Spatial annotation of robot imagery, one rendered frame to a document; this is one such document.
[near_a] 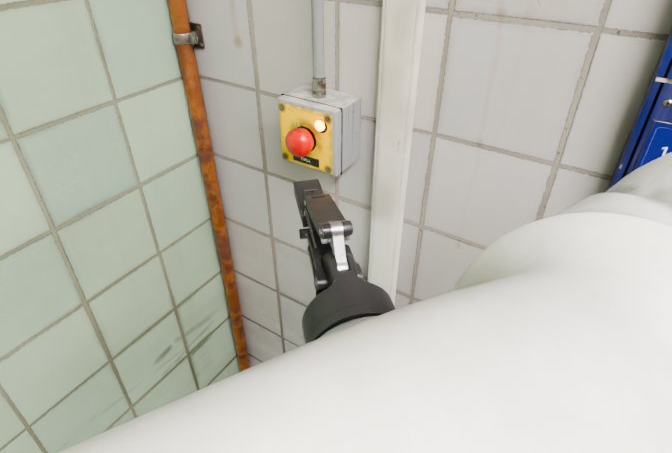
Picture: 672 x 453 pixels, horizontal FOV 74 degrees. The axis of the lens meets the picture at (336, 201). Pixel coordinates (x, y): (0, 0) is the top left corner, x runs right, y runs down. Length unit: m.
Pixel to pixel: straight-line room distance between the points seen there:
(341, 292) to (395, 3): 0.36
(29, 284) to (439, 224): 0.61
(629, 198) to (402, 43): 0.43
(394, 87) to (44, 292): 0.61
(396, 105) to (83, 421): 0.80
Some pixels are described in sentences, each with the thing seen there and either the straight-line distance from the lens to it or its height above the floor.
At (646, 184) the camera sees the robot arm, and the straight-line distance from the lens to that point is 0.19.
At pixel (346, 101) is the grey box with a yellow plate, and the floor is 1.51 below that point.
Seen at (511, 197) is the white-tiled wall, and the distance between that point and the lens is 0.62.
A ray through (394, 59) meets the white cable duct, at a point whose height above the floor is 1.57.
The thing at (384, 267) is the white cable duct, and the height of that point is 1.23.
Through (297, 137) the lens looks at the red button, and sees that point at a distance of 0.60.
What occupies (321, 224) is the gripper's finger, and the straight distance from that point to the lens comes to 0.36.
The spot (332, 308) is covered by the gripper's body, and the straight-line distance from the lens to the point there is 0.33.
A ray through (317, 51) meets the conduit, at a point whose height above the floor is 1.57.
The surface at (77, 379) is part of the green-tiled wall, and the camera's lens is 0.96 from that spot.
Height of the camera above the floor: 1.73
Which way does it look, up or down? 34 degrees down
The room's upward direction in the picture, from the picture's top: straight up
